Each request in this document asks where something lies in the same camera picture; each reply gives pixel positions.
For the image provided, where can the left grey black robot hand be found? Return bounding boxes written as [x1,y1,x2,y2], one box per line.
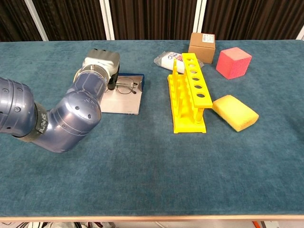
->
[82,48,121,91]

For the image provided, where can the round wire-frame eyeglasses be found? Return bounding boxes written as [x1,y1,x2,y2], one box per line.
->
[113,77,140,95]

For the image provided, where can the blue printed glasses case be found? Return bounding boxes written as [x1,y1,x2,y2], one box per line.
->
[99,73,145,116]

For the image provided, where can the dark pleated curtain panel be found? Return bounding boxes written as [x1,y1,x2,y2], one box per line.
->
[201,0,304,40]
[32,0,107,41]
[108,0,198,40]
[0,0,42,42]

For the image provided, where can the white packet in clear bag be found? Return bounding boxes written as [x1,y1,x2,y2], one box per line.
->
[153,50,204,74]

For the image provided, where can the brown cardboard box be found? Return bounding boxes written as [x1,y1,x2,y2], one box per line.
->
[188,32,216,65]

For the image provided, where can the yellow toy brick plate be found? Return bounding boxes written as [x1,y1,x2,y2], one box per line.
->
[167,53,213,134]

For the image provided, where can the teal velvet table cloth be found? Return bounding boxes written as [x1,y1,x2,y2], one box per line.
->
[0,39,304,218]

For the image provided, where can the red foam cube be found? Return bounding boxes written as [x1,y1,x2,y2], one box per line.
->
[216,47,253,80]

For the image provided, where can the yellow sponge block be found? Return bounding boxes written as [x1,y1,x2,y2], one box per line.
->
[212,95,260,133]

